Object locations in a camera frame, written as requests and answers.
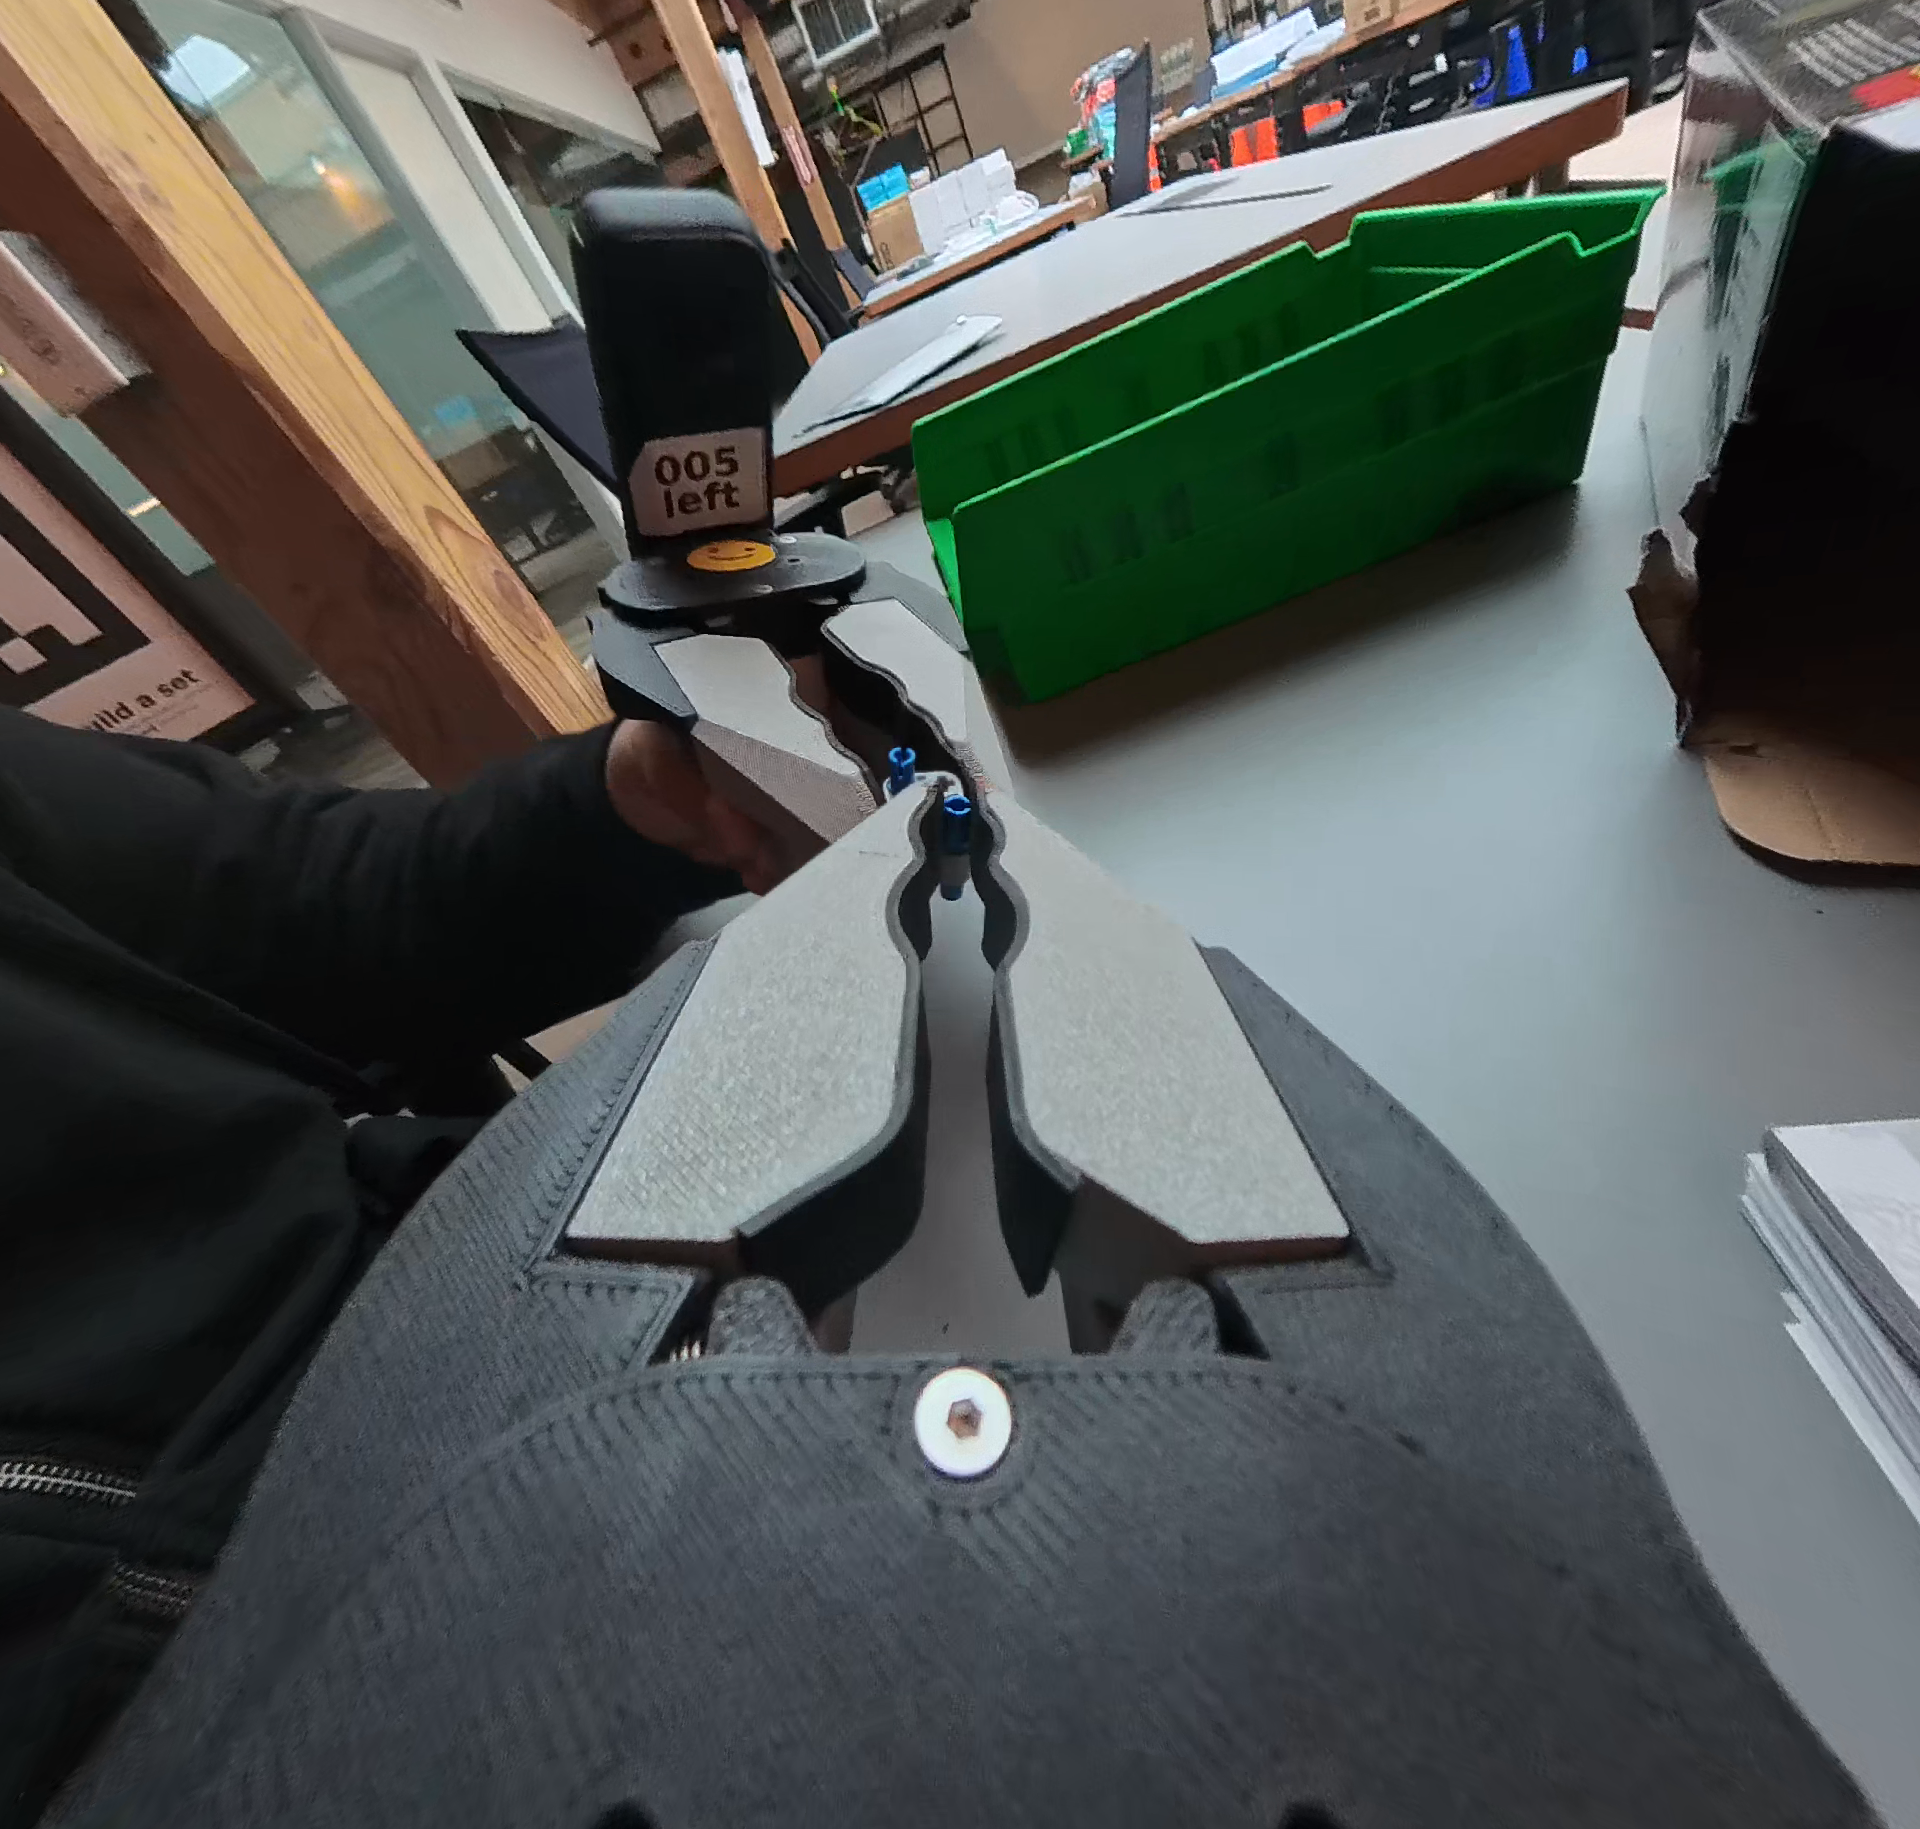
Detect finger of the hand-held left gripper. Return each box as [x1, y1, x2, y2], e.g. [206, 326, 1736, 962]
[821, 596, 987, 788]
[652, 633, 878, 850]

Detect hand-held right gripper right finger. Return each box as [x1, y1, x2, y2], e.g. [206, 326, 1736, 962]
[982, 795, 1355, 1299]

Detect grey flat sheet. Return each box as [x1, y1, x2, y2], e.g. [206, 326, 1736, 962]
[801, 314, 1003, 431]

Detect dark cardboard set box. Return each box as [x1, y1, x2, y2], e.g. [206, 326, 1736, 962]
[1632, 0, 1920, 871]

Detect black monitor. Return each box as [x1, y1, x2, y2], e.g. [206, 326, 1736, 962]
[1105, 40, 1158, 209]

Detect person's left forearm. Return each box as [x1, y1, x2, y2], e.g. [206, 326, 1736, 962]
[0, 710, 708, 1066]

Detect slanted wooden beam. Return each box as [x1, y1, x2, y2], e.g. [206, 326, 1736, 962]
[605, 0, 790, 248]

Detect stack of white boxes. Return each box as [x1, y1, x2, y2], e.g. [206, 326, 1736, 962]
[906, 164, 1021, 248]

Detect pink and black wall poster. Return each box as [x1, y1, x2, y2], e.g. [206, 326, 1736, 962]
[0, 439, 259, 747]

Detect stack of instruction booklets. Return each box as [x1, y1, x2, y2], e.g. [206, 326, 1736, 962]
[1739, 1121, 1920, 1522]

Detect thick wooden post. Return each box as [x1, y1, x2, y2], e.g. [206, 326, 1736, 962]
[0, 0, 609, 788]

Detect dark flat sheet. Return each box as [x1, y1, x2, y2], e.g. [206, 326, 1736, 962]
[1116, 178, 1334, 218]

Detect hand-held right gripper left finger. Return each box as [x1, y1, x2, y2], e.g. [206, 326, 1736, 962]
[565, 778, 936, 1313]

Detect person's left hand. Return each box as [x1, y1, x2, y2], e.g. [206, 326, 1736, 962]
[603, 650, 842, 897]

